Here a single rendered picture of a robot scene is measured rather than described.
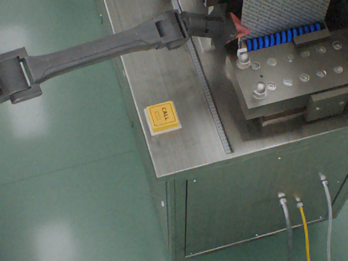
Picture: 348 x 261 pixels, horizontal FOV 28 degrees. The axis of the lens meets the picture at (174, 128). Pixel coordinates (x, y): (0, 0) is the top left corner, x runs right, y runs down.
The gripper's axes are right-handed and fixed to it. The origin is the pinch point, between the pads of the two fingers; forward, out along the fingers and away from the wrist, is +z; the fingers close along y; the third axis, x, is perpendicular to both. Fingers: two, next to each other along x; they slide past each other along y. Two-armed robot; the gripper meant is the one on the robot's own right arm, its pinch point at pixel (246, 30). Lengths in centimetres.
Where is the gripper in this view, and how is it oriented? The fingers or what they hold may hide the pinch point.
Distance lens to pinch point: 182.8
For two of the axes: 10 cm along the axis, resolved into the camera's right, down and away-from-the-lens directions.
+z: 8.3, 0.2, 5.5
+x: 4.8, -5.2, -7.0
